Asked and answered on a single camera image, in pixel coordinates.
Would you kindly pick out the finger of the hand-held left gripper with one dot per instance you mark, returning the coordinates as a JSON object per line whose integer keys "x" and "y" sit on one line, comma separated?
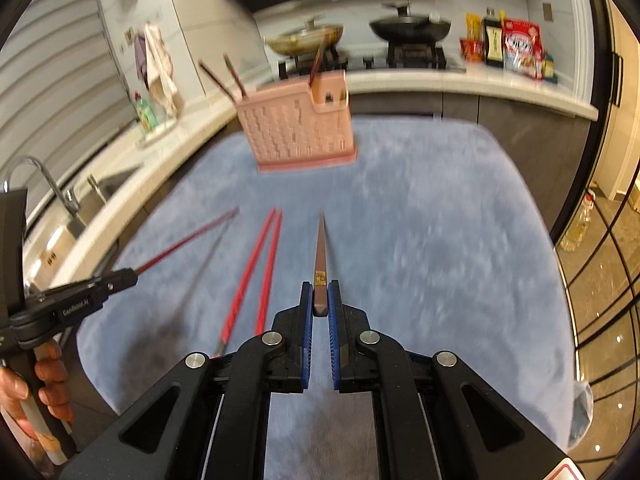
{"x": 100, "y": 287}

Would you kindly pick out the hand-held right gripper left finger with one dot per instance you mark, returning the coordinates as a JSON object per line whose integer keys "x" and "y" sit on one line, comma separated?
{"x": 306, "y": 340}

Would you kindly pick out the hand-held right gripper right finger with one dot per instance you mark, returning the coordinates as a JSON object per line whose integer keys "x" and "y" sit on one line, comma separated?
{"x": 334, "y": 345}

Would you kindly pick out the bright red chopstick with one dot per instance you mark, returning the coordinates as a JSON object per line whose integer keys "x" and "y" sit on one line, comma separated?
{"x": 248, "y": 275}
{"x": 270, "y": 270}

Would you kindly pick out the brown chopstick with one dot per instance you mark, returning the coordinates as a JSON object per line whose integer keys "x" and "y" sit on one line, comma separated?
{"x": 321, "y": 260}

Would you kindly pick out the maroon chopstick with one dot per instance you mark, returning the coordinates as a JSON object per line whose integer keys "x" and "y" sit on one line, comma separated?
{"x": 190, "y": 240}

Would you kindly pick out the pink perforated utensil basket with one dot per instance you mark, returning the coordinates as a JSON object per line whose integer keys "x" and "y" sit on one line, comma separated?
{"x": 295, "y": 130}

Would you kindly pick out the dark red chopstick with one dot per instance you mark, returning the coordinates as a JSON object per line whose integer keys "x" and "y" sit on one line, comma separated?
{"x": 215, "y": 80}
{"x": 235, "y": 76}

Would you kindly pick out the person's left hand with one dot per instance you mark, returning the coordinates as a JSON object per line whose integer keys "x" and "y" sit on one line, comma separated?
{"x": 52, "y": 385}

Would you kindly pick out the steel sink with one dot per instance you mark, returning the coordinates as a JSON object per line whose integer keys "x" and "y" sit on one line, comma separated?
{"x": 50, "y": 250}

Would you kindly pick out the chrome faucet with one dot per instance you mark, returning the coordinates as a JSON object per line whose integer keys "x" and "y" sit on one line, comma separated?
{"x": 55, "y": 185}

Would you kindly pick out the sink soap dispenser pump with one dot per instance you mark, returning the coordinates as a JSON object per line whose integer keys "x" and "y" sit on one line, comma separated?
{"x": 95, "y": 185}

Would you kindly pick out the blue-grey plush blanket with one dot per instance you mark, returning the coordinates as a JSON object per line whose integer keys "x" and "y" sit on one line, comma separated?
{"x": 425, "y": 235}

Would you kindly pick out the green dish soap bottle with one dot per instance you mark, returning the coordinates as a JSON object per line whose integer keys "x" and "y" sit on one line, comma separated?
{"x": 146, "y": 112}

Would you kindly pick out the white window blinds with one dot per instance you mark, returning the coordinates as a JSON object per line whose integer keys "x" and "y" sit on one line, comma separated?
{"x": 60, "y": 85}

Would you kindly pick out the white hanging towel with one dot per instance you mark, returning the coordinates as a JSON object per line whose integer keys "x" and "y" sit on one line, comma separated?
{"x": 160, "y": 70}

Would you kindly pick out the purple hanging cloth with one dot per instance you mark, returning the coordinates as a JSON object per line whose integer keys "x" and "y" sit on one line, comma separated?
{"x": 140, "y": 57}

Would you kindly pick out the clear plastic bag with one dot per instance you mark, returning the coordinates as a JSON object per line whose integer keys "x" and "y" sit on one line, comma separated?
{"x": 582, "y": 410}

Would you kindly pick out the cooking oil bottle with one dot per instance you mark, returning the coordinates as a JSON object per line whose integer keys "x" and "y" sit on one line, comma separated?
{"x": 577, "y": 227}

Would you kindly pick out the black framed glass door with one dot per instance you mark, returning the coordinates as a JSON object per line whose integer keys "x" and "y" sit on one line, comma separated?
{"x": 615, "y": 260}

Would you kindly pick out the beige wok with lid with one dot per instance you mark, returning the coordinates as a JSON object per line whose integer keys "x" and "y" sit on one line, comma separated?
{"x": 300, "y": 40}

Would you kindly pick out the black gas stove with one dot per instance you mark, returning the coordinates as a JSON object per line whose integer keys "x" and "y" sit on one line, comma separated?
{"x": 415, "y": 55}

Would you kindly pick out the black wok with lid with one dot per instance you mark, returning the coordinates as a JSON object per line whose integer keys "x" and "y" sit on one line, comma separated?
{"x": 410, "y": 30}

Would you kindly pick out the dark soy sauce bottle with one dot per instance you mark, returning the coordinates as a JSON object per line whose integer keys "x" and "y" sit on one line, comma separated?
{"x": 494, "y": 40}

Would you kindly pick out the yellow snack packet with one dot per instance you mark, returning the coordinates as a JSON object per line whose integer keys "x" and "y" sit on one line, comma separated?
{"x": 475, "y": 27}

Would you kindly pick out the red cereal bag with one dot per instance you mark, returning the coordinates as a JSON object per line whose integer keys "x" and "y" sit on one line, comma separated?
{"x": 522, "y": 47}

